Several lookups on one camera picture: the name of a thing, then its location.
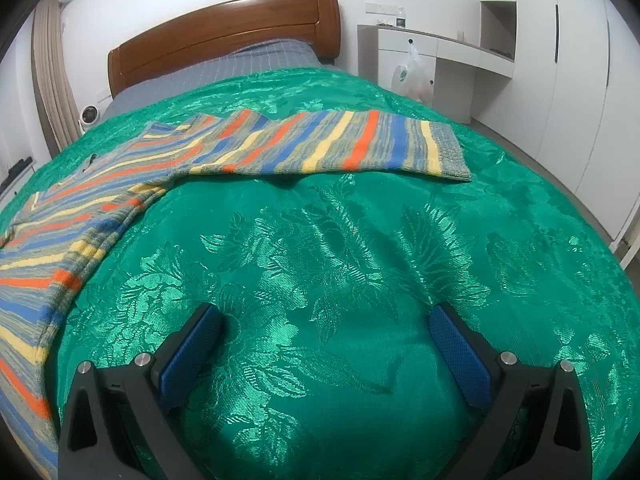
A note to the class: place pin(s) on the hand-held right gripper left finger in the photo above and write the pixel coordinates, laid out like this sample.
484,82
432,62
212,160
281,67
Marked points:
200,341

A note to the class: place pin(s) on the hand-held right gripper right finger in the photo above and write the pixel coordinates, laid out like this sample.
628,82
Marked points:
457,355

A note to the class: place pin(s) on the striped knit sweater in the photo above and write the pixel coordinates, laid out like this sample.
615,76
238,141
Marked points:
300,145

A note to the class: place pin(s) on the green patterned blanket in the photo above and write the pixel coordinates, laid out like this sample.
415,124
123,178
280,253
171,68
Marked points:
325,260

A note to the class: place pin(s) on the white low cabinet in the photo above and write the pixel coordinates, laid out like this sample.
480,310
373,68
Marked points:
20,195

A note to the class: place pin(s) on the small white round fan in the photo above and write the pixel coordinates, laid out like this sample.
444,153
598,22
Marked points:
89,116

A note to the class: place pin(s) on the black flat device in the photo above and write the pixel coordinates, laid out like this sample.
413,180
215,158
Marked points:
15,170

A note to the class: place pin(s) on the white wardrobe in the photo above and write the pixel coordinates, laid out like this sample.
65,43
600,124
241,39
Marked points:
565,110

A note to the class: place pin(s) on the grey checked bed sheet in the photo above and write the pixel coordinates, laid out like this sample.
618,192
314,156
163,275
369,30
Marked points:
240,67

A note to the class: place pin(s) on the white plastic bag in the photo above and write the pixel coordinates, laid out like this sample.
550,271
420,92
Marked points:
407,77

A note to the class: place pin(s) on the beige curtain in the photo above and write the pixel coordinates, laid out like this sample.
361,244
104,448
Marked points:
52,85

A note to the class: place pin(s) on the white built-in desk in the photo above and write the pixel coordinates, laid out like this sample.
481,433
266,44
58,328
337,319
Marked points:
450,47

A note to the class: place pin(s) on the wooden headboard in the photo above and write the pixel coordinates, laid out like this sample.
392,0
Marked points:
225,25

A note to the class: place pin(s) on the white wall switch panel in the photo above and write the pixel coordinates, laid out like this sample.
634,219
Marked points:
378,8

